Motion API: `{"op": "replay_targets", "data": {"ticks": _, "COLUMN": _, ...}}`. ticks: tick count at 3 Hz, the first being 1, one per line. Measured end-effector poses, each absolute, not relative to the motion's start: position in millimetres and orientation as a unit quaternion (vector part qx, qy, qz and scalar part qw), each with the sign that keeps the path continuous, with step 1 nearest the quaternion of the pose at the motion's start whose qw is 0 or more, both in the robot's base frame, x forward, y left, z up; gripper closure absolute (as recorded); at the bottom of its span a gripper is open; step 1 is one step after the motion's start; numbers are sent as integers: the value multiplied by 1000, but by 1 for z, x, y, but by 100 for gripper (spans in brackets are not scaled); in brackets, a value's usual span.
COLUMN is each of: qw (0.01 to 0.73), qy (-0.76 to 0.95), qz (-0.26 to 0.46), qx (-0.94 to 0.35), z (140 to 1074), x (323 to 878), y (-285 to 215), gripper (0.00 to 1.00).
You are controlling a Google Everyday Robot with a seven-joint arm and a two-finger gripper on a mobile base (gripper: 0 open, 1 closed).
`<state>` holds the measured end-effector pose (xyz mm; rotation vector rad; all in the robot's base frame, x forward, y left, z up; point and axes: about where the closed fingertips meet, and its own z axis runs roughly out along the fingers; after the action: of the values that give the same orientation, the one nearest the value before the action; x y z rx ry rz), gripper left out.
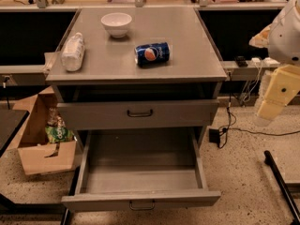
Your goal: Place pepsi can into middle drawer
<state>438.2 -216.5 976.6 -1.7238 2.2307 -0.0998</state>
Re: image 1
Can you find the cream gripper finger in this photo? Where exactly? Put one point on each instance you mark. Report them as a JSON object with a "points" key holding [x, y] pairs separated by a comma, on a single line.
{"points": [[261, 40], [276, 91]]}

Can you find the blue pepsi can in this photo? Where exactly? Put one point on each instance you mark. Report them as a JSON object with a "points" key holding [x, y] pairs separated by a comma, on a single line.
{"points": [[152, 53]]}

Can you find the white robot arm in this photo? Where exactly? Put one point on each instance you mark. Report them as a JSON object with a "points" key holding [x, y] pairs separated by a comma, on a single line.
{"points": [[281, 38]]}

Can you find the grey drawer cabinet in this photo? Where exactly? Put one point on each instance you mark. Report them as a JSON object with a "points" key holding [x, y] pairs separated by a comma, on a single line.
{"points": [[109, 72]]}

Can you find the open grey middle drawer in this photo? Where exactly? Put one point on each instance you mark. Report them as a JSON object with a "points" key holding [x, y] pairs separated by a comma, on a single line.
{"points": [[140, 169]]}

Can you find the closed grey top drawer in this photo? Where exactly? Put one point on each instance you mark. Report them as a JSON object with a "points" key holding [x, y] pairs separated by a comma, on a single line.
{"points": [[138, 114]]}

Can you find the white power strip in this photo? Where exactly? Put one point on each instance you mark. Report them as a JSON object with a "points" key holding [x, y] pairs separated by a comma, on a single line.
{"points": [[269, 61]]}

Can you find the small black device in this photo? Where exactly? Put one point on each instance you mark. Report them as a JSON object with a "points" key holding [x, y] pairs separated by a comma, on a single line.
{"points": [[241, 61]]}

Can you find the black metal bar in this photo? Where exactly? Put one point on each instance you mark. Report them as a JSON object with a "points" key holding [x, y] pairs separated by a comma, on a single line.
{"points": [[269, 160]]}

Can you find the black power adapter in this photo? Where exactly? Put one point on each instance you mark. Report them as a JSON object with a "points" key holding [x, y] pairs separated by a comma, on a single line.
{"points": [[214, 136]]}

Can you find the white ceramic bowl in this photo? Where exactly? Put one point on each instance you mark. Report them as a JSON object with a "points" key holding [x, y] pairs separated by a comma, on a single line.
{"points": [[116, 24]]}

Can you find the green chip bag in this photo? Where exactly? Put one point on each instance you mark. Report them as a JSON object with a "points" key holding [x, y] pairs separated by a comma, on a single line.
{"points": [[58, 134]]}

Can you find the brown cardboard box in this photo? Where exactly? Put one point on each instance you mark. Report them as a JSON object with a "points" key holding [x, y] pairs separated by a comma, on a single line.
{"points": [[36, 153]]}

